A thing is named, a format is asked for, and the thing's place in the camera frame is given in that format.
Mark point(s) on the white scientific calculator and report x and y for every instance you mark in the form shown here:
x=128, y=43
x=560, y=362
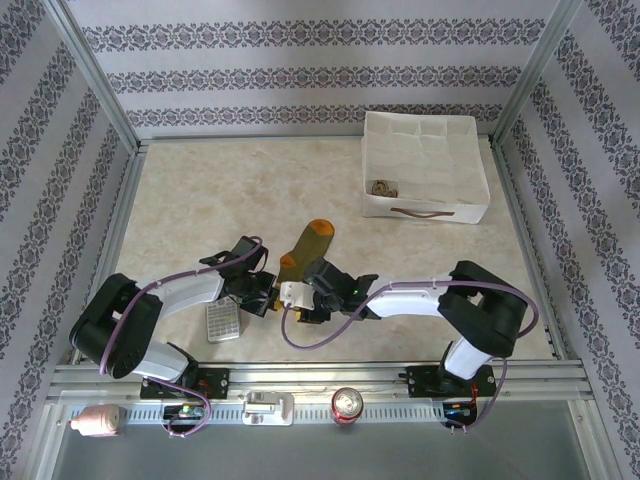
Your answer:
x=222, y=322

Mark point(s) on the green striped sock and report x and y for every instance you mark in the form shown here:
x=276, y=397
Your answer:
x=310, y=245

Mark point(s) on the brown argyle sock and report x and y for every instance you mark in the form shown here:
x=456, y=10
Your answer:
x=384, y=188

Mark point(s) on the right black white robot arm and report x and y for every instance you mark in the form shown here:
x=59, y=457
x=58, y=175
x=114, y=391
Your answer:
x=485, y=310

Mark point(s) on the red soda can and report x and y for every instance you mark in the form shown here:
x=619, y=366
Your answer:
x=347, y=405

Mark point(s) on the small circuit board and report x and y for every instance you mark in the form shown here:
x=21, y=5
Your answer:
x=457, y=411
x=182, y=412

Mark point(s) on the white divided organizer box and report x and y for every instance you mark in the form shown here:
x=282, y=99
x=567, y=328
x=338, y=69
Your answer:
x=425, y=160

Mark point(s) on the pink plastic bottle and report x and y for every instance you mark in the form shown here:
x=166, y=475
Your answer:
x=97, y=420

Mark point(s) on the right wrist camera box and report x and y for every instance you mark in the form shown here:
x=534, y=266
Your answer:
x=296, y=295

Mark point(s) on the aluminium front frame rail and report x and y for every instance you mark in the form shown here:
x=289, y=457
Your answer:
x=310, y=380

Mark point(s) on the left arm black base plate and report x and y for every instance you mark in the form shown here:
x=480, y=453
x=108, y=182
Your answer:
x=220, y=382

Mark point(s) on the white plastic bracket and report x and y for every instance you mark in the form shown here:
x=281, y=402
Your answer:
x=267, y=407

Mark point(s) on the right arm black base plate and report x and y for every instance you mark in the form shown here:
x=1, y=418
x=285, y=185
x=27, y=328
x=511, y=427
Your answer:
x=417, y=382

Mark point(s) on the aluminium side rail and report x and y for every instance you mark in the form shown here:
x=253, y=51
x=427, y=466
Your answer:
x=116, y=220
x=520, y=220

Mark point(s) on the aluminium back rail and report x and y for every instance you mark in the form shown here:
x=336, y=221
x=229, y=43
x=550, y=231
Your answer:
x=250, y=139

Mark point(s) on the aluminium frame post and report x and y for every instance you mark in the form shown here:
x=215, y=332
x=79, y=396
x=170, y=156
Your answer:
x=535, y=75
x=100, y=85

